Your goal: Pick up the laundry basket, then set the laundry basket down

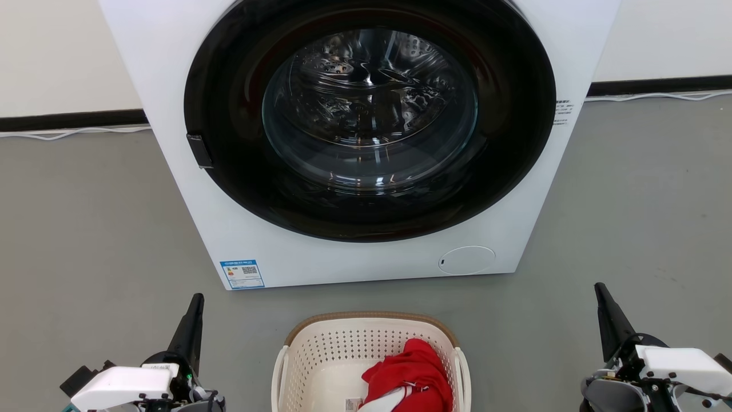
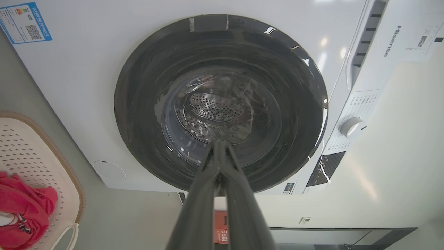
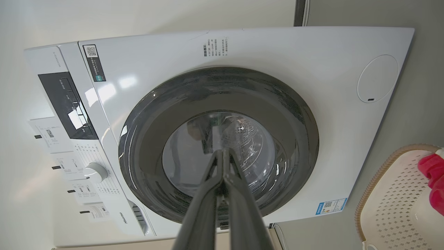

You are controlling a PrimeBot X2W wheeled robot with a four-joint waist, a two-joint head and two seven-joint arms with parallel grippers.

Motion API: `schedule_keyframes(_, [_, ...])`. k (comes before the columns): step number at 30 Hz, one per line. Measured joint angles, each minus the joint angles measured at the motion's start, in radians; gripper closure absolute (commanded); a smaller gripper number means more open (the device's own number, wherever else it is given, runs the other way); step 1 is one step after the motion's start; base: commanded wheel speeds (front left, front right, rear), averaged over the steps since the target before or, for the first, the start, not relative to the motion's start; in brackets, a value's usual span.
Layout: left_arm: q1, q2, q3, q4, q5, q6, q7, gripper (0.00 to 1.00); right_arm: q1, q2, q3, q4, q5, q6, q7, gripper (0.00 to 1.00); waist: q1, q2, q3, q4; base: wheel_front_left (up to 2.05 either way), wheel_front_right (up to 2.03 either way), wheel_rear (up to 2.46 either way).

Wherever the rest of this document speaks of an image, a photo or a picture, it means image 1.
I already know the red and white garment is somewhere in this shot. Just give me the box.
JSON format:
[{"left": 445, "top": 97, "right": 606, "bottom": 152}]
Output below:
[{"left": 359, "top": 338, "right": 453, "bottom": 412}]

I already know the white front-load washing machine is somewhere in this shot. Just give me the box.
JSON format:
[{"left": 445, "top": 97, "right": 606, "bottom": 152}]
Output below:
[{"left": 98, "top": 0, "right": 621, "bottom": 291}]

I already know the blue energy label sticker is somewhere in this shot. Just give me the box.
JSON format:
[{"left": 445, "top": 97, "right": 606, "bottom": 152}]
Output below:
[{"left": 220, "top": 260, "right": 265, "bottom": 290}]

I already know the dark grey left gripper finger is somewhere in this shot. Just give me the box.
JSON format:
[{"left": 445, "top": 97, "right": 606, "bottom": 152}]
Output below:
[{"left": 168, "top": 293, "right": 205, "bottom": 375}]

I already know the black round glass washer door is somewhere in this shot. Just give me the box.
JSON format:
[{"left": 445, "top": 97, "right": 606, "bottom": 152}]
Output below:
[{"left": 184, "top": 0, "right": 556, "bottom": 243}]

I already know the cream perforated laundry basket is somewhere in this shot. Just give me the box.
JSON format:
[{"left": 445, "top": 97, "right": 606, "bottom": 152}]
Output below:
[{"left": 272, "top": 311, "right": 472, "bottom": 412}]

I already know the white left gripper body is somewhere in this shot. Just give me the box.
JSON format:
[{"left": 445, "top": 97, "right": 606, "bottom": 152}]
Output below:
[{"left": 70, "top": 350, "right": 227, "bottom": 412}]

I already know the black baseboard strip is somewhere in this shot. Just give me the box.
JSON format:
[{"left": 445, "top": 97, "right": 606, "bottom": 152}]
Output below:
[
  {"left": 0, "top": 109, "right": 149, "bottom": 133},
  {"left": 588, "top": 76, "right": 732, "bottom": 97}
]

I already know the round white filter cover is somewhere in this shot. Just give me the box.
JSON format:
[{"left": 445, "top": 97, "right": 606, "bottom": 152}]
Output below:
[{"left": 439, "top": 246, "right": 496, "bottom": 276}]

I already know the white floor cable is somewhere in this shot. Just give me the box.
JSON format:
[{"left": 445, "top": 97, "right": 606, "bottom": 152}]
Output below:
[
  {"left": 0, "top": 125, "right": 152, "bottom": 141},
  {"left": 584, "top": 89, "right": 732, "bottom": 103}
]

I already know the black washer door handle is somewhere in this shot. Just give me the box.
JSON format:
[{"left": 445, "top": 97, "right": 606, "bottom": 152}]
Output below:
[{"left": 186, "top": 134, "right": 214, "bottom": 169}]

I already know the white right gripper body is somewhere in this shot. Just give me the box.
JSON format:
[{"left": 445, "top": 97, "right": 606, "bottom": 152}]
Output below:
[{"left": 580, "top": 333, "right": 732, "bottom": 412}]

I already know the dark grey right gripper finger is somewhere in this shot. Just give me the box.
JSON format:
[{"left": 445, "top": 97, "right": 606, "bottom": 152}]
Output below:
[{"left": 594, "top": 282, "right": 636, "bottom": 362}]

